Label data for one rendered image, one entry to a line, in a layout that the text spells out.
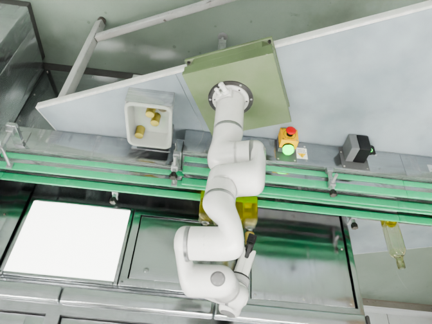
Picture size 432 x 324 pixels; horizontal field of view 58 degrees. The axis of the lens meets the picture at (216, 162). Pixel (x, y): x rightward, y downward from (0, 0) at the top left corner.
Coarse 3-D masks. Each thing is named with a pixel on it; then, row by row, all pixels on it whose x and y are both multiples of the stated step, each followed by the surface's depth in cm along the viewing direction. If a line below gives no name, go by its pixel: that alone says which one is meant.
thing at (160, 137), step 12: (132, 108) 147; (144, 108) 149; (156, 108) 139; (168, 108) 139; (132, 120) 151; (144, 120) 154; (168, 120) 153; (132, 132) 154; (144, 132) 158; (156, 132) 158; (168, 132) 148; (132, 144) 154; (144, 144) 154; (156, 144) 155; (168, 144) 153
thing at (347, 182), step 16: (192, 160) 150; (272, 176) 149; (288, 176) 150; (304, 176) 151; (320, 176) 152; (352, 176) 153; (368, 192) 149; (384, 192) 150; (400, 192) 150; (416, 192) 151
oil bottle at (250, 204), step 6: (246, 198) 155; (252, 198) 155; (246, 204) 153; (252, 204) 153; (246, 210) 151; (252, 210) 151; (246, 216) 149; (252, 216) 149; (246, 222) 148; (252, 222) 148
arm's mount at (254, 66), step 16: (224, 48) 129; (240, 48) 126; (256, 48) 123; (272, 48) 121; (192, 64) 131; (208, 64) 126; (224, 64) 123; (240, 64) 123; (256, 64) 122; (272, 64) 122; (192, 80) 129; (208, 80) 128; (224, 80) 128; (240, 80) 127; (256, 80) 127; (272, 80) 126; (208, 96) 133; (256, 96) 132; (272, 96) 132; (208, 112) 140; (256, 112) 138; (272, 112) 137; (288, 112) 137; (208, 128) 146; (256, 128) 144
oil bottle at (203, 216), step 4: (200, 200) 153; (200, 204) 151; (200, 208) 149; (200, 212) 148; (204, 212) 148; (200, 216) 147; (204, 216) 147; (208, 216) 147; (200, 220) 148; (204, 220) 147; (208, 220) 147; (212, 220) 151
